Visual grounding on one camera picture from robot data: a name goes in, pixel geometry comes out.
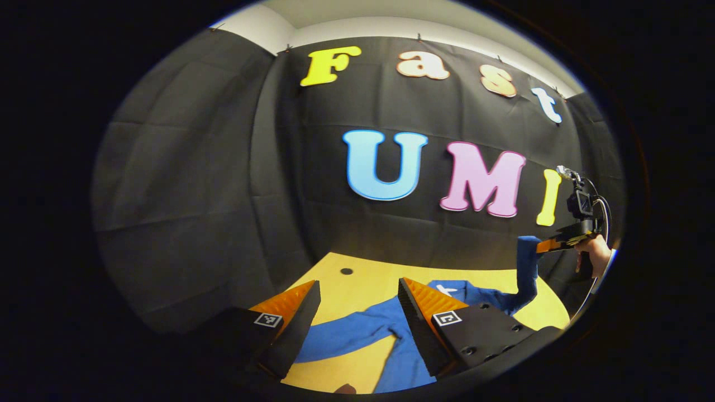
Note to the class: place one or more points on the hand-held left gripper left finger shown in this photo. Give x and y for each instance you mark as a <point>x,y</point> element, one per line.
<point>296,335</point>

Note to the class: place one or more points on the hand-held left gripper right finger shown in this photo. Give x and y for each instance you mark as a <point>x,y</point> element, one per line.
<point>424,335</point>

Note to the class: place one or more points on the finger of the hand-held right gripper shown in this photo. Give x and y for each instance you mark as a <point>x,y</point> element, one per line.
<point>564,235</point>

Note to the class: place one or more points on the blue button shirt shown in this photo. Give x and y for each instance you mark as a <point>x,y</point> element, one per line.
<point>363,326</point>

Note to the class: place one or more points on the black backdrop cloth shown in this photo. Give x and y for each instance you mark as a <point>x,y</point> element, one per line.
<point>223,167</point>

